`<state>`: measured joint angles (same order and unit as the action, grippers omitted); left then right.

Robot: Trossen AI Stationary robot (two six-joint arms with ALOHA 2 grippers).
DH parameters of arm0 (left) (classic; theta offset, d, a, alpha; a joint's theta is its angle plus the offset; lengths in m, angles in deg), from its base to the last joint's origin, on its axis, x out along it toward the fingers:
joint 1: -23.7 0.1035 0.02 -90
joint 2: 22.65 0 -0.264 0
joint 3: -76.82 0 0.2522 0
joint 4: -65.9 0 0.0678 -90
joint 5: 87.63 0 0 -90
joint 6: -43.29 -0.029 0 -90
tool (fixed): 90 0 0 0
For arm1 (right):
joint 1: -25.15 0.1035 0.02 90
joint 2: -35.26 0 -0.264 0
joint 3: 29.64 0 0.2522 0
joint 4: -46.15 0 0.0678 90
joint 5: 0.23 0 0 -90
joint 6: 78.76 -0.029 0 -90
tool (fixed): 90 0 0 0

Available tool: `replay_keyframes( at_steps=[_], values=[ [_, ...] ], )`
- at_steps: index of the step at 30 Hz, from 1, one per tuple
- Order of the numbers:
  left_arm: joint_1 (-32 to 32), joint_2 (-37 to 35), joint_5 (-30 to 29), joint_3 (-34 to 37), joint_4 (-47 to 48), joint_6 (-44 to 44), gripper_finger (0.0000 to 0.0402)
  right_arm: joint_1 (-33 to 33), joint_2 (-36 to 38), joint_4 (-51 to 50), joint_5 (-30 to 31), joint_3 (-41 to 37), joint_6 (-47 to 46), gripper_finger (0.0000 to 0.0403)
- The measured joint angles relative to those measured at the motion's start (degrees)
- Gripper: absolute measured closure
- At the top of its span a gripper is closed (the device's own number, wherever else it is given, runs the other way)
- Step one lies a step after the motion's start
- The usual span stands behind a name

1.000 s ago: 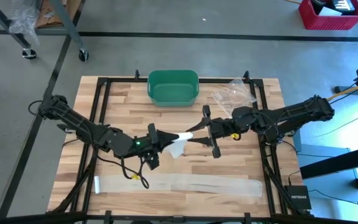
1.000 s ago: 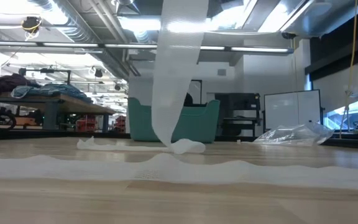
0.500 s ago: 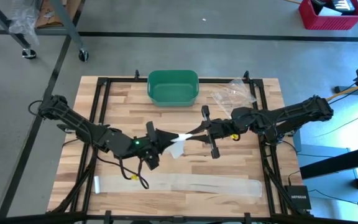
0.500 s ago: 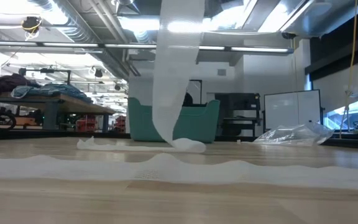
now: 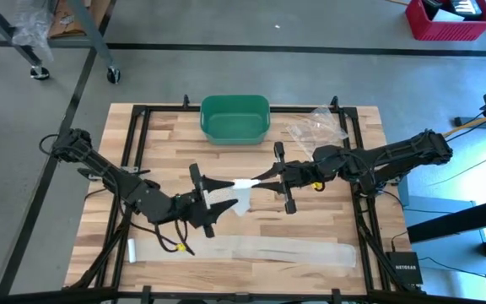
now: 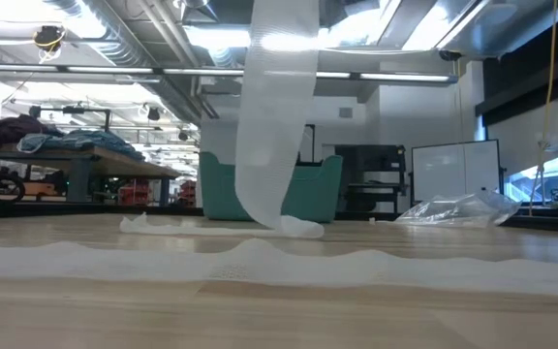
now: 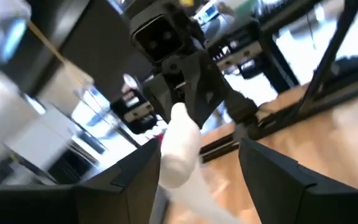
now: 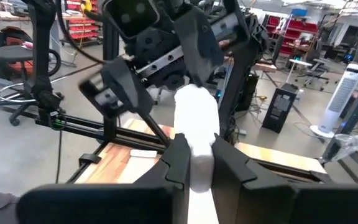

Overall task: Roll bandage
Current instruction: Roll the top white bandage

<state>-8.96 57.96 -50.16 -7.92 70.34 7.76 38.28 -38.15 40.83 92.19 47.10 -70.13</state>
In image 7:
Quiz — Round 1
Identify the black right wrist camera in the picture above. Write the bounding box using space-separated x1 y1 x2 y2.
129 12 195 65

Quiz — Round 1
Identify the yellow cable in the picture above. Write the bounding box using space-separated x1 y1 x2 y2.
26 21 86 86

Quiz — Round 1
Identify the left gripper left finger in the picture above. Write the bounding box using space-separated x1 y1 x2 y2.
0 138 162 224

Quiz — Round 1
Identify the black aluminium frame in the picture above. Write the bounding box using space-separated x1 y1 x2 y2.
199 0 358 162

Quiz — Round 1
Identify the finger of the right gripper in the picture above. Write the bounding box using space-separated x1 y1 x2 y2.
181 51 229 128
143 74 183 124

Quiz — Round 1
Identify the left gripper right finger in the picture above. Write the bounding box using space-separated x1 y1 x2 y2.
238 138 358 224

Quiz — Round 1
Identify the black metal stand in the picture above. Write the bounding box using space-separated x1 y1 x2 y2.
26 0 155 103

